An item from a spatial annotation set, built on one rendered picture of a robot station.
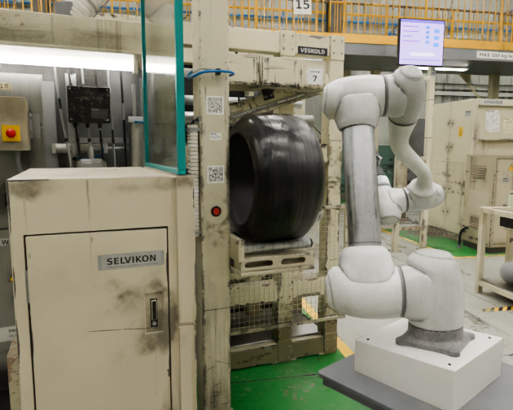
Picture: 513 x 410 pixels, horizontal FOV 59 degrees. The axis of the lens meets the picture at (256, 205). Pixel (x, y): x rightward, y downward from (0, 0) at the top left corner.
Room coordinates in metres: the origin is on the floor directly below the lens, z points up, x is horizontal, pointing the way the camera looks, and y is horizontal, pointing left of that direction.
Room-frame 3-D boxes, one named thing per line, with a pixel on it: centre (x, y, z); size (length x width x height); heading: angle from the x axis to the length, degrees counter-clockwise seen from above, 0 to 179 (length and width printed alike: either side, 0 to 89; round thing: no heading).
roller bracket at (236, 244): (2.04, 0.13, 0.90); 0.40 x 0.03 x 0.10; 22
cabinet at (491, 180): (5.94, -3.32, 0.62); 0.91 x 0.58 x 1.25; 101
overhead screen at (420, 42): (5.72, -2.00, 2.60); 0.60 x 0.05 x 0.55; 101
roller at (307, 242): (1.98, -0.09, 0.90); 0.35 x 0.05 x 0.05; 112
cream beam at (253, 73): (2.43, -0.04, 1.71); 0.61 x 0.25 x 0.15; 112
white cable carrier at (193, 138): (1.94, 0.27, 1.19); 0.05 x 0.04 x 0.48; 22
